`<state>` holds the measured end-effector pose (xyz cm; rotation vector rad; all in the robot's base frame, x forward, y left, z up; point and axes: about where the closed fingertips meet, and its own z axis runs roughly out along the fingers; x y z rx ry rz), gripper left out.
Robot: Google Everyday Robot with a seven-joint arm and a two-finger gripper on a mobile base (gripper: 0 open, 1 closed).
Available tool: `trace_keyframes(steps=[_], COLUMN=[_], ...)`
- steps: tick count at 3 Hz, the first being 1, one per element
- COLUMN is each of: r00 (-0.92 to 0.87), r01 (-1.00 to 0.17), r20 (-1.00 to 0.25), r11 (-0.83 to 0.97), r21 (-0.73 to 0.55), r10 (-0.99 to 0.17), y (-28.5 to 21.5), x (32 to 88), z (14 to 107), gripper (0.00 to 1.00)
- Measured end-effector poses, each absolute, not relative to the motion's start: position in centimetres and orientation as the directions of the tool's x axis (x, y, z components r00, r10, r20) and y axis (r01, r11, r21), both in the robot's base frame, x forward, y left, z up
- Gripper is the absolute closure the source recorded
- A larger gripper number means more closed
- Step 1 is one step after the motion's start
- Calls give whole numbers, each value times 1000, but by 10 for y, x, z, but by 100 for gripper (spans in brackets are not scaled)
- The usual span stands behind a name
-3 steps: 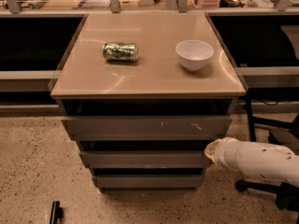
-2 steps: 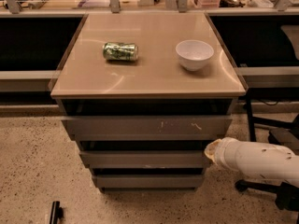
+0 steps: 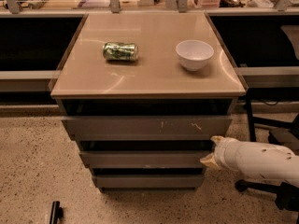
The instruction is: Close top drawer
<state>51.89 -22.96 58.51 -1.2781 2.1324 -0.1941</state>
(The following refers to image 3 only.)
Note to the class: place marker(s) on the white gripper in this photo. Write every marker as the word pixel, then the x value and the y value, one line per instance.
pixel 224 153

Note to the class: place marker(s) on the grey top drawer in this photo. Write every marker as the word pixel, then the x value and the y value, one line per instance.
pixel 145 128

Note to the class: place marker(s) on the grey drawer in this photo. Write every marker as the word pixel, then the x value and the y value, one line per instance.
pixel 148 181
pixel 142 159
pixel 145 128

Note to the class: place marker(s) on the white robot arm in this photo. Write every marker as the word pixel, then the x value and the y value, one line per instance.
pixel 253 159

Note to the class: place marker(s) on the grey middle drawer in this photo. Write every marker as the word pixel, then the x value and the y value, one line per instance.
pixel 142 159

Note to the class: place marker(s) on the grey drawer cabinet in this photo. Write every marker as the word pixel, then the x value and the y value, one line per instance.
pixel 154 85

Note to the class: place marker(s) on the grey bottom drawer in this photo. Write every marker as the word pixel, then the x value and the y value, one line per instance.
pixel 148 181

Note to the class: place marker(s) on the black desk leg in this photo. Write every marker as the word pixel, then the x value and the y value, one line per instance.
pixel 252 135

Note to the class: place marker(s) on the black office chair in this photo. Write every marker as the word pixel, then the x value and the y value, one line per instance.
pixel 287 196

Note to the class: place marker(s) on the white bowl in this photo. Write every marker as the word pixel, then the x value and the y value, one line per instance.
pixel 194 55

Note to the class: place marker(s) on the crushed green soda can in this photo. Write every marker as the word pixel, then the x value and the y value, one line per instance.
pixel 118 51

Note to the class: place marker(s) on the black object on floor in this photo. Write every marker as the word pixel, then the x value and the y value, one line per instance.
pixel 57 213

